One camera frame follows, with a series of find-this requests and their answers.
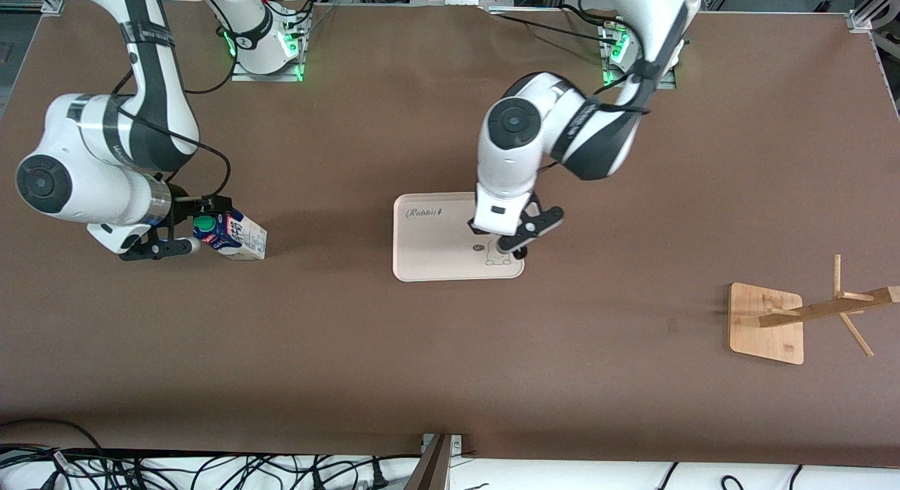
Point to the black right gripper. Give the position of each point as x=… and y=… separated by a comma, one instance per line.
x=184, y=207

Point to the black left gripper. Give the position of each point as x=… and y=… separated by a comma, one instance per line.
x=477, y=230

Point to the blue white milk carton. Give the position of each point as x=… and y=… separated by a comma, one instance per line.
x=239, y=237

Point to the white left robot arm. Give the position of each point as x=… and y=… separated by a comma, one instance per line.
x=513, y=152

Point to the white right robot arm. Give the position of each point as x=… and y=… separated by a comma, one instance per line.
x=77, y=188

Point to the wooden cup rack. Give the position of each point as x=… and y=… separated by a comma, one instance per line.
x=763, y=328

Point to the beige rabbit print tray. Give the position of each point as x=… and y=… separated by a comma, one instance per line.
x=436, y=251

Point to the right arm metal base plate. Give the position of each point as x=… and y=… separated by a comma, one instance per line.
x=242, y=74

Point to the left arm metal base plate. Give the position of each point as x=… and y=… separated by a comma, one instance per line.
x=668, y=85

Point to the metal camera stand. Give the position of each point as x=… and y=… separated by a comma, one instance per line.
x=432, y=469

